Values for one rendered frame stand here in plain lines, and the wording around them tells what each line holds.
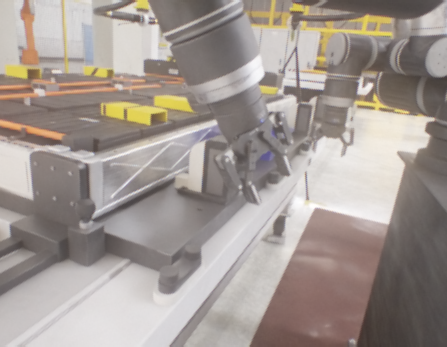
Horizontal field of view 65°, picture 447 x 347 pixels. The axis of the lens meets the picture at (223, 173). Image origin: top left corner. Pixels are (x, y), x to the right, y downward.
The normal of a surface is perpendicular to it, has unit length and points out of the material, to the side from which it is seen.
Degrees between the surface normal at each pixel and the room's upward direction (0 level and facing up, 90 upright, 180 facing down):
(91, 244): 90
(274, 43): 90
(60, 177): 90
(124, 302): 0
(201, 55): 104
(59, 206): 90
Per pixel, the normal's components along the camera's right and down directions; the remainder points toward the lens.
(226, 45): 0.35, 0.31
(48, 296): 0.09, -0.94
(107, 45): -0.40, 0.26
